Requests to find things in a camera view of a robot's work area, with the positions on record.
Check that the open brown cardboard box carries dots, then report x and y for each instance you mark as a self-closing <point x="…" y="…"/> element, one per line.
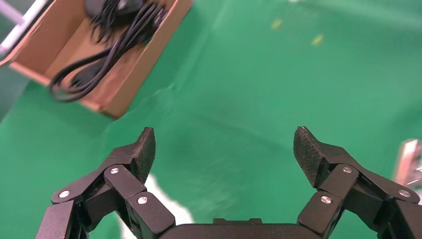
<point x="138" y="72"/>

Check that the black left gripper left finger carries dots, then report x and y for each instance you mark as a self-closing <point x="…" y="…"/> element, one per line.
<point x="122" y="179"/>

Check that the white metal frame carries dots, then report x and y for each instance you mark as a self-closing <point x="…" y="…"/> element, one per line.
<point x="19" y="26"/>

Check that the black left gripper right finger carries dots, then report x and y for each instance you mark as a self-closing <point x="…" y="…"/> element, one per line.
<point x="339" y="179"/>

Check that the green table cloth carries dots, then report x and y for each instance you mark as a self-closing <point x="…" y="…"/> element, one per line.
<point x="247" y="99"/>

